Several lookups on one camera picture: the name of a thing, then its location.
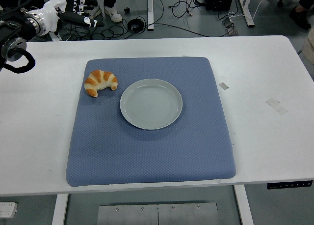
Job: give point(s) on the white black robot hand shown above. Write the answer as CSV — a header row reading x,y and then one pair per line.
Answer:
x,y
52,10

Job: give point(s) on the croissant bread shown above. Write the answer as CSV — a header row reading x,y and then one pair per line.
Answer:
x,y
100,80

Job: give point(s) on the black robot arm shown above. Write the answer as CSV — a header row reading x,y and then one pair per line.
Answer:
x,y
9,26

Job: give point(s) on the grey-white round plate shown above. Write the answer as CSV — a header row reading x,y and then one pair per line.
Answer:
x,y
150,104

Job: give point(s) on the grey metal plate with screws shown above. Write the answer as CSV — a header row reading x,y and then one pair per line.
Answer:
x,y
157,214

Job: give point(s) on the person's right white shoe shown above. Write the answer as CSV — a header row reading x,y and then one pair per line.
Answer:
x,y
97,11

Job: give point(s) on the person's white shoe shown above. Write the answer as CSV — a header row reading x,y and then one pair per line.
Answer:
x,y
113,13
97,11

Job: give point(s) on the person's left white shoe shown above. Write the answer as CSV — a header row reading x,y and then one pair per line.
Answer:
x,y
113,13

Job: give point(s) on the small black caster wheel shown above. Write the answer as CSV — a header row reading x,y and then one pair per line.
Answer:
x,y
127,10

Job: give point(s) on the narrow white desk leg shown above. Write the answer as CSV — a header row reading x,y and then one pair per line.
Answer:
x,y
150,8

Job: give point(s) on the blue quilted mat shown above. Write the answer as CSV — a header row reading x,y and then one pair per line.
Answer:
x,y
147,156

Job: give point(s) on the grey foot pedal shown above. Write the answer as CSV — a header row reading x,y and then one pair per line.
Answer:
x,y
229,24

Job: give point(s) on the small grey tape piece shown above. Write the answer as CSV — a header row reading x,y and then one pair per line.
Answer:
x,y
224,86

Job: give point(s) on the wide white desk leg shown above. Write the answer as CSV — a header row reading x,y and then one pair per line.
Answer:
x,y
247,8

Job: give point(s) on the white table leg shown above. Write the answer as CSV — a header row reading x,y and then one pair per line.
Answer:
x,y
244,207
60,210

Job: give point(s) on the white power strip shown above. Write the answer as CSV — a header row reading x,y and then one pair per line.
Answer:
x,y
7,209

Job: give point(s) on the large translucent tape piece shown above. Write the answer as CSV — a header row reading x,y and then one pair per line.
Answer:
x,y
277,106

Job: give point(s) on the person's black shoe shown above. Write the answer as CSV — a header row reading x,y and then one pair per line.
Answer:
x,y
300,18

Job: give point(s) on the person in beige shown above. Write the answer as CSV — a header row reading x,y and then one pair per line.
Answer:
x,y
309,48

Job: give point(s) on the black table control panel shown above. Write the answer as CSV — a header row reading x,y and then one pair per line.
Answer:
x,y
289,185

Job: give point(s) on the white desk frame with foot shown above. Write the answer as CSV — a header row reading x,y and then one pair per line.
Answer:
x,y
55,36

